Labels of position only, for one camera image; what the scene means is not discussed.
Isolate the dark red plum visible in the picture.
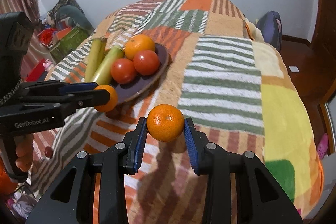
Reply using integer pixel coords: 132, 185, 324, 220
45, 146, 54, 159

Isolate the green sugarcane stalk piece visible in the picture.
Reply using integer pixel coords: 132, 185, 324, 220
91, 45, 124, 85

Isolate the small mandarin orange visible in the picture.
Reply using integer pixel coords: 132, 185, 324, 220
146, 104, 185, 142
94, 85, 118, 113

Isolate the red tomato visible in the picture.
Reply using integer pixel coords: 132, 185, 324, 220
133, 50, 160, 76
110, 59, 137, 85

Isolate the person's left hand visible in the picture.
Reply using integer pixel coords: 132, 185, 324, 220
15, 134, 34, 172

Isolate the pink toy figure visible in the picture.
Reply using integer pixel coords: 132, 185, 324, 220
43, 59, 55, 72

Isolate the green cardboard box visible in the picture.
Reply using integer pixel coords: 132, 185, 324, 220
50, 27, 89, 63

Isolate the dark purple round plate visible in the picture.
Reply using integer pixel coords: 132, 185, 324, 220
109, 43, 170, 105

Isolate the camouflage cushion pile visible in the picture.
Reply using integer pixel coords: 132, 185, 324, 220
46, 0, 94, 35

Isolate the striped patchwork bedspread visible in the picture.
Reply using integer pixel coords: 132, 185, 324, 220
32, 0, 323, 218

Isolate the large orange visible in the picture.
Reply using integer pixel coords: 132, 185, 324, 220
123, 34, 155, 60

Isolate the brown wooden door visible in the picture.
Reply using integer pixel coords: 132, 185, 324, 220
311, 0, 336, 60

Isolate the dark blue backpack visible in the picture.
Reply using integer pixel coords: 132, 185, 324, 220
256, 11, 282, 52

